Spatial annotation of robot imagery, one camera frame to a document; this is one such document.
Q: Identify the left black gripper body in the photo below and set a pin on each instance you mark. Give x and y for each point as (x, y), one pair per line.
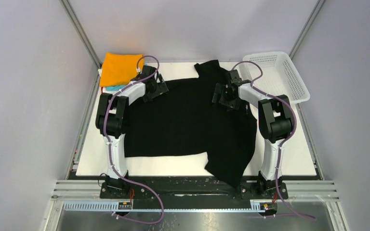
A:
(158, 90)

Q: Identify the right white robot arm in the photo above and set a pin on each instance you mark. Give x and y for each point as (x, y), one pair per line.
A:
(276, 124)

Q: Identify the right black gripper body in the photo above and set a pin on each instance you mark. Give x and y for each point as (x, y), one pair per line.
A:
(219, 95)

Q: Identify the white plastic basket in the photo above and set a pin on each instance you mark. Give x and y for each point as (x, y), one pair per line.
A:
(280, 75)

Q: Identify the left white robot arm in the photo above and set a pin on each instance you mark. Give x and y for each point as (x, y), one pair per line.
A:
(112, 122)

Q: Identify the orange folded t-shirt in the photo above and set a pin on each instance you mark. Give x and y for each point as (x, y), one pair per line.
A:
(111, 58)

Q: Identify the aluminium frame post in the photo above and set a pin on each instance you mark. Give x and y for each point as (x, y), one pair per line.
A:
(306, 28)
(81, 32)

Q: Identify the right aluminium frame post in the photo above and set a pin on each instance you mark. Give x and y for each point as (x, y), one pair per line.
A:
(306, 28)

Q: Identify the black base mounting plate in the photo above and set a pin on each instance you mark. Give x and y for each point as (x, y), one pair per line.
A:
(188, 192)

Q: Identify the black t-shirt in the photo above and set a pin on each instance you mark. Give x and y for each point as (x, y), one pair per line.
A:
(185, 121)

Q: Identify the left aluminium frame post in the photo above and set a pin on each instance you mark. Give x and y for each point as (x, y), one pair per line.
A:
(81, 32)

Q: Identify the white slotted cable duct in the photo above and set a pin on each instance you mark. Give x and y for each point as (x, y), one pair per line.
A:
(93, 206)

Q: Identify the teal folded t-shirt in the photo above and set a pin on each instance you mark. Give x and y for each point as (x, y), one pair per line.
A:
(114, 86)

